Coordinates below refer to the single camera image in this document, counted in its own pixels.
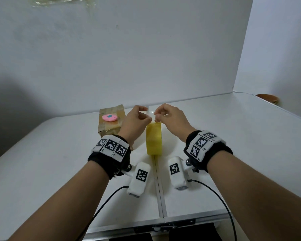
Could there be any black wristband with marker tiles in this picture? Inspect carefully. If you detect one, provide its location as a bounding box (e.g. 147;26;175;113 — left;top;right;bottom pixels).
88;134;132;180
183;130;233;173

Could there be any yellow tape roll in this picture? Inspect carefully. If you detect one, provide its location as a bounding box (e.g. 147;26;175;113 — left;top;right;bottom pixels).
146;110;163;156

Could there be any brown bowl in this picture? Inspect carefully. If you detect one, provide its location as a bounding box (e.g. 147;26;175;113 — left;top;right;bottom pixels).
255;94;279;105

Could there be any person's right hand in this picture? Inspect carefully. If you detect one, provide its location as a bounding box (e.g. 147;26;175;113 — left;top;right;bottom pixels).
154;103;197;143

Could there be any person's left forearm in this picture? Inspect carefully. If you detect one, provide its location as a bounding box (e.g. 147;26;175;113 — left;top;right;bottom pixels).
8;160;110;241

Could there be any person's left hand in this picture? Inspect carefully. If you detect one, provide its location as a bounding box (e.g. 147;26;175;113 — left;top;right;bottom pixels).
118;105;153;146

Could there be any taped cardboard box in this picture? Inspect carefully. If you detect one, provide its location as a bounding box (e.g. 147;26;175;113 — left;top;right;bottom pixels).
98;105;126;138

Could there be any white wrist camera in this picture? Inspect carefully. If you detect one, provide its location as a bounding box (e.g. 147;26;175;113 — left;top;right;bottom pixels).
168;156;190;191
127;162;152;198

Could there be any white backdrop board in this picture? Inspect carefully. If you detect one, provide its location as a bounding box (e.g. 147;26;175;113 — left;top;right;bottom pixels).
0;0;254;116

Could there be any black camera cable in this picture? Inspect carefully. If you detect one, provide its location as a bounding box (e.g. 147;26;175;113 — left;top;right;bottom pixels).
76;186;129;241
188;179;238;241

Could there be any person's right forearm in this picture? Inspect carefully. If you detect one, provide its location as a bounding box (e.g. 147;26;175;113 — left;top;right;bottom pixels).
207;150;301;241

